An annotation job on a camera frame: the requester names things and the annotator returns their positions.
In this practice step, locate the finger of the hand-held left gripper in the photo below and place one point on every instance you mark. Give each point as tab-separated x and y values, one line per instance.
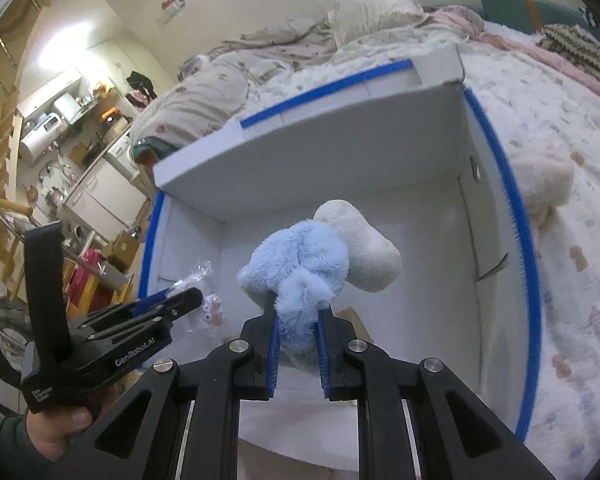
185	300
152	303

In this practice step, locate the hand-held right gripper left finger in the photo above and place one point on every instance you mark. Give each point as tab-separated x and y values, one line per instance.
272	355

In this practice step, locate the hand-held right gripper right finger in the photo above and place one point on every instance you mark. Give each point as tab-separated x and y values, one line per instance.
325	355

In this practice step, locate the clear packet with small toy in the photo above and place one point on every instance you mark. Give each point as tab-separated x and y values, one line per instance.
211	310

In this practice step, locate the blue and cream plush toy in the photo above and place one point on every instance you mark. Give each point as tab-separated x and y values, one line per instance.
300	260

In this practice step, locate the blue and white cardboard box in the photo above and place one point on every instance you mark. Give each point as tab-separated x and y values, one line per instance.
430	285

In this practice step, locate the cream fluffy plush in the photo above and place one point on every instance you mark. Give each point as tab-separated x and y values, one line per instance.
540	180

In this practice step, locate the person's left hand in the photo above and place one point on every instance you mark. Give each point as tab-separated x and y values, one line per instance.
55	425

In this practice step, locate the brown cardboard box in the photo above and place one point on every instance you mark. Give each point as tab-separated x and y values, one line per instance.
122	250

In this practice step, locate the pink red bag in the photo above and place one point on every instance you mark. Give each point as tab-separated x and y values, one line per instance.
85	275

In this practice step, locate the grey clothes pile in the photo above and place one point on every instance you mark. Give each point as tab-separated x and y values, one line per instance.
2	330

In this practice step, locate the white kitchen cabinet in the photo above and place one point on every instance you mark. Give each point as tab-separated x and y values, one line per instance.
100	195

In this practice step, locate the white washing machine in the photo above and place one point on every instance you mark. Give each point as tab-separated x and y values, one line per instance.
122	157

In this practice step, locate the yellow wooden staircase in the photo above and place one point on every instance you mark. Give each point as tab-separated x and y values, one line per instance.
2	170

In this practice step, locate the white water heater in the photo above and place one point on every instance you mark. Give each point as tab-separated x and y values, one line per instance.
32	149

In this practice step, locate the grey printed quilt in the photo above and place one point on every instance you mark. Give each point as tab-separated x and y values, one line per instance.
205	90

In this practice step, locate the white tall appliance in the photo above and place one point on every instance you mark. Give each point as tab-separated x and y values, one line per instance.
65	107

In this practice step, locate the hanging dark clothes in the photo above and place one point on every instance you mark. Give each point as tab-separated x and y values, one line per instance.
141	87

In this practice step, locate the cream patterned pillow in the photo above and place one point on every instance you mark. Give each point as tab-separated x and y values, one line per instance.
375	12

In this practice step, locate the pink blanket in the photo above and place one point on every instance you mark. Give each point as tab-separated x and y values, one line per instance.
480	27

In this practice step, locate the green upholstered headboard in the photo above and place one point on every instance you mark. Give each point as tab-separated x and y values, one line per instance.
510	5

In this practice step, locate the brown knit blanket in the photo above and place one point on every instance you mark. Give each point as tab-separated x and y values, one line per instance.
580	50

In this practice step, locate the white wall cabinet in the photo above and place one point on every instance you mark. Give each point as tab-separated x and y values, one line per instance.
55	87

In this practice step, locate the red white wall decoration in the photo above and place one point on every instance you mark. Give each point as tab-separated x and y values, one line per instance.
172	9

